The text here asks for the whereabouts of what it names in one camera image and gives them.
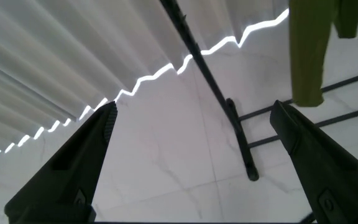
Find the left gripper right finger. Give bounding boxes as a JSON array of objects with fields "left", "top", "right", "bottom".
[{"left": 269, "top": 99, "right": 358, "bottom": 224}]

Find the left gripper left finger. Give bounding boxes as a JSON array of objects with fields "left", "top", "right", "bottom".
[{"left": 4, "top": 101, "right": 119, "bottom": 224}]

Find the green long-sleeved shirt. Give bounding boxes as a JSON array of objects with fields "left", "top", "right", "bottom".
[{"left": 288, "top": 0, "right": 358, "bottom": 108}]

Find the black clothes rack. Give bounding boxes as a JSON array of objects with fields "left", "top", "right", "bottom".
[{"left": 159, "top": 0, "right": 358, "bottom": 182}]

